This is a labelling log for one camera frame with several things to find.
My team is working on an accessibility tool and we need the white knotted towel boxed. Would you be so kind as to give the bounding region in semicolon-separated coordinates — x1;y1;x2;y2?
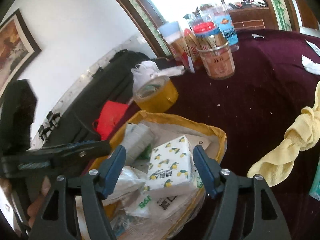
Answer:
302;55;320;75

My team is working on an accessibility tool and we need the maroon tablecloth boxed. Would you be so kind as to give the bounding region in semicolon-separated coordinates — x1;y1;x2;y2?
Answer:
82;28;320;240

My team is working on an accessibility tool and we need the red paper bag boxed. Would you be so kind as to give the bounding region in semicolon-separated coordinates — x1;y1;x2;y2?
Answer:
92;100;129;140

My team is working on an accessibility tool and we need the yellow tape roll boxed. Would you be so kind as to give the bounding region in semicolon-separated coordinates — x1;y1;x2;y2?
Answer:
133;76;178;113

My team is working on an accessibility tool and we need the clear jar with orange label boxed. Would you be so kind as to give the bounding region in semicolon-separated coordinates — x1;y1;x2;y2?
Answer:
197;41;235;80

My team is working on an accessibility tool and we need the left hand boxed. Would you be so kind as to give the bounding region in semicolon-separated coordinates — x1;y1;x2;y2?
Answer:
0;175;52;228

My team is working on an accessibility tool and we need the blue lid cup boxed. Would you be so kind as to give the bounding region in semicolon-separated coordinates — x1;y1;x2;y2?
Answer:
158;21;189;68

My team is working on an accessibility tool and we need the framed wall picture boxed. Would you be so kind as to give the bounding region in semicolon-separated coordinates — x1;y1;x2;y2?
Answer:
1;9;41;94

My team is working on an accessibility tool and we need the small metal clip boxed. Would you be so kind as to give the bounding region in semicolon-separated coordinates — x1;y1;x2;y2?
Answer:
252;34;265;38

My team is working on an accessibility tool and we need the white plastic bag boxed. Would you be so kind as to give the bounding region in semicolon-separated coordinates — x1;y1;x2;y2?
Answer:
131;61;185;93

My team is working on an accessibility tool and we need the teal tissue pack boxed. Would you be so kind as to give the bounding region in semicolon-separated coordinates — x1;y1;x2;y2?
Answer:
309;163;320;201

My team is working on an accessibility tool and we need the red lid toothpick jar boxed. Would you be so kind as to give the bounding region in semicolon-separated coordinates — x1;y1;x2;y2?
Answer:
192;22;228;51

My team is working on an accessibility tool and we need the wooden cabinet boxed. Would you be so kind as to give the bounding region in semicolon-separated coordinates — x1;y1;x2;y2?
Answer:
229;7;279;30

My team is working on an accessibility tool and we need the yellow fabric storage basket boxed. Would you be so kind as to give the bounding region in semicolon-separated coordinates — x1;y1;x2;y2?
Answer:
103;111;227;239

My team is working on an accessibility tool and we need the yellow knotted towel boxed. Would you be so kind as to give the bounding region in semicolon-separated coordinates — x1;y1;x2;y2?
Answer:
247;85;320;187

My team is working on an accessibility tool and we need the black bag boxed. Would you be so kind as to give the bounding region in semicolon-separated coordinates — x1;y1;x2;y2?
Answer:
37;49;158;145

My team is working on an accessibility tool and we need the blue label plastic jar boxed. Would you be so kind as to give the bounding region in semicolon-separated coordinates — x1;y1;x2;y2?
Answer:
195;0;240;52

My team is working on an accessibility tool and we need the lemon print tissue pack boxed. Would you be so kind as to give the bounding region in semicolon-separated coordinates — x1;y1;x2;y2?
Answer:
143;135;197;198

